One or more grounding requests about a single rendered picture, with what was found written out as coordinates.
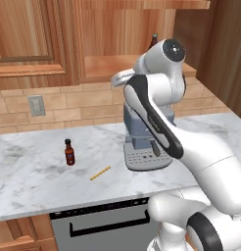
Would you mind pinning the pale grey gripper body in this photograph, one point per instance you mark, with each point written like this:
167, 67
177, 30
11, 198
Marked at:
122, 77

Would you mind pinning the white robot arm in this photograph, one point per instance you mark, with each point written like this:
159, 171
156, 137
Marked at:
210, 160

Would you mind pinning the closed wooden cabinet door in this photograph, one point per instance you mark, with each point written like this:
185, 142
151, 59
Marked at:
27, 32

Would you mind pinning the open wooden cabinet door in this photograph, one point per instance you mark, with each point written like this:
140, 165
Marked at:
223, 49

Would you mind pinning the wooden base cabinet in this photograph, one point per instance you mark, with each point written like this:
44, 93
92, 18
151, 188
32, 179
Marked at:
24, 235

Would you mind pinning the dark red condiment bottle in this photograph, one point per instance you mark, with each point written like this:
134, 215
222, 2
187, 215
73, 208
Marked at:
154, 40

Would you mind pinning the grey coffee machine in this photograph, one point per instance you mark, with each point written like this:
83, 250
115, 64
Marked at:
138, 158

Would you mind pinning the brown hot sauce bottle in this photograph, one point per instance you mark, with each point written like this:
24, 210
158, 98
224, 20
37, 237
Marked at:
70, 155

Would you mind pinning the yellow thin stick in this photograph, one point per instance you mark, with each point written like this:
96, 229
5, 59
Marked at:
100, 173

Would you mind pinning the grey dishwasher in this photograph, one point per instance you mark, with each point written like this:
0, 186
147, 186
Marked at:
112, 241

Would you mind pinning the open wooden wall cabinet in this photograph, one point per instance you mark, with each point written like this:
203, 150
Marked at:
109, 36

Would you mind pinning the grey wall outlet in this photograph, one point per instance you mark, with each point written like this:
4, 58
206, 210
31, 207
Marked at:
36, 105

